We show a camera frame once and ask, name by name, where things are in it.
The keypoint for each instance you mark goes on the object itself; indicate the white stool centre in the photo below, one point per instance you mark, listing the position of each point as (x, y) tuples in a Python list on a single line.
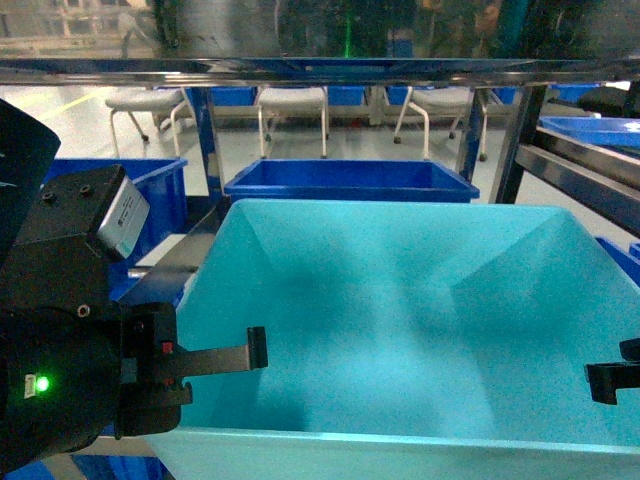
[(272, 101)]

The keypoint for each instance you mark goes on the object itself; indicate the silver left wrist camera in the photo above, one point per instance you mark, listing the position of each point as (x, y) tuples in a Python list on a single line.
[(124, 220)]

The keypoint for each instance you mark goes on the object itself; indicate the white stool left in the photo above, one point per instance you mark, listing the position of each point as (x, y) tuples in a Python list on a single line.
[(167, 103)]

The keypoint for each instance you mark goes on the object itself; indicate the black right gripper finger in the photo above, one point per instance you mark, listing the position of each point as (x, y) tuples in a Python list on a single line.
[(605, 379)]

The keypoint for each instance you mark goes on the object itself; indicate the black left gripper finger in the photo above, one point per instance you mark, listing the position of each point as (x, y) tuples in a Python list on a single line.
[(252, 355)]

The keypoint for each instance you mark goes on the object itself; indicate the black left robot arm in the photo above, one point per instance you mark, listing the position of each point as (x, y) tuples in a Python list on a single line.
[(28, 149)]

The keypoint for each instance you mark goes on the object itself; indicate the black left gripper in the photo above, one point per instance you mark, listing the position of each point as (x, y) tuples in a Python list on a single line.
[(73, 361)]

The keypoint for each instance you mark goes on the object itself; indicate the turquoise plastic bin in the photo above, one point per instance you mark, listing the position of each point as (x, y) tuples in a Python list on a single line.
[(407, 341)]

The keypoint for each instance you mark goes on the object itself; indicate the stainless steel shelf rail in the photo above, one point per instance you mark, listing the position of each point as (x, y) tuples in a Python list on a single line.
[(312, 72)]

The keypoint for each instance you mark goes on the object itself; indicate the blue bin lower centre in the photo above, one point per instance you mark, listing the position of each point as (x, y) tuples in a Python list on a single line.
[(351, 180)]

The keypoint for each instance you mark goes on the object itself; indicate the blue bin lower right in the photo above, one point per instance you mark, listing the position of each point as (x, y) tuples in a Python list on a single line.
[(628, 260)]

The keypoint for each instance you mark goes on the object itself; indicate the blue bin far right shelf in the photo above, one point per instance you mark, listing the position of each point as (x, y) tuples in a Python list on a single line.
[(600, 131)]

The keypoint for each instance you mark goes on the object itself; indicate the steel shelf frame right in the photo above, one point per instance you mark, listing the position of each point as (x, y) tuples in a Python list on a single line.
[(602, 180)]

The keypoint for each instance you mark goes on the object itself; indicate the white stool right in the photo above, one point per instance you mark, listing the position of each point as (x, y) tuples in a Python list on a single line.
[(425, 102)]

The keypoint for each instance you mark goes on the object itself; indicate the white stool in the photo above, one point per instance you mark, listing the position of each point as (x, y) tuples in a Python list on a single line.
[(272, 101), (167, 103), (425, 102)]

